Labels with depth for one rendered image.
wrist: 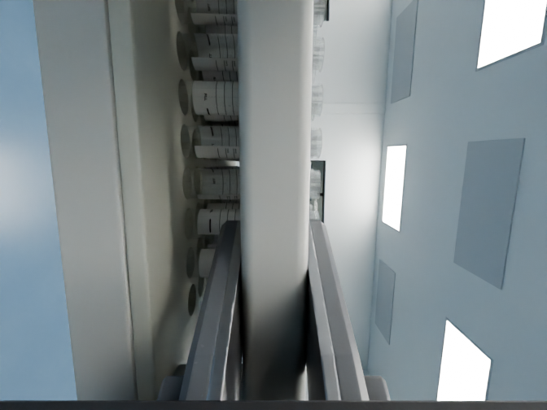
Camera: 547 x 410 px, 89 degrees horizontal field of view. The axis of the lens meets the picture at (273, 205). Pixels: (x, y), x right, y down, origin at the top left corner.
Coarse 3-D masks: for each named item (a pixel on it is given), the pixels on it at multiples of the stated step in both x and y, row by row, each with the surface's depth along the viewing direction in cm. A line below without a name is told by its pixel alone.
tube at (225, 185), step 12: (192, 168) 12; (204, 168) 12; (216, 168) 12; (228, 168) 12; (192, 180) 11; (204, 180) 11; (216, 180) 11; (228, 180) 11; (312, 180) 11; (192, 192) 11; (204, 192) 11; (216, 192) 11; (228, 192) 11; (312, 192) 12
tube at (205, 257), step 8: (192, 248) 12; (200, 248) 12; (208, 248) 12; (192, 256) 12; (200, 256) 12; (208, 256) 12; (192, 264) 12; (200, 264) 12; (208, 264) 12; (192, 272) 12; (200, 272) 12; (208, 272) 12
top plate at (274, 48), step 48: (240, 0) 7; (288, 0) 7; (240, 48) 7; (288, 48) 7; (240, 96) 7; (288, 96) 7; (240, 144) 8; (288, 144) 7; (240, 192) 8; (288, 192) 8; (288, 240) 8; (288, 288) 8; (288, 336) 8; (288, 384) 8
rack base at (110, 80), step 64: (64, 0) 7; (128, 0) 7; (64, 64) 7; (128, 64) 7; (64, 128) 7; (128, 128) 7; (64, 192) 7; (128, 192) 8; (64, 256) 8; (128, 256) 8; (128, 320) 8; (192, 320) 13; (128, 384) 8
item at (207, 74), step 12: (192, 24) 12; (204, 24) 12; (192, 72) 12; (204, 72) 12; (216, 72) 12; (228, 72) 12; (312, 72) 12; (204, 120) 14; (216, 120) 13; (228, 120) 13; (312, 120) 13; (312, 168) 13; (204, 204) 14; (216, 204) 14; (228, 204) 14; (204, 240) 14; (216, 240) 14
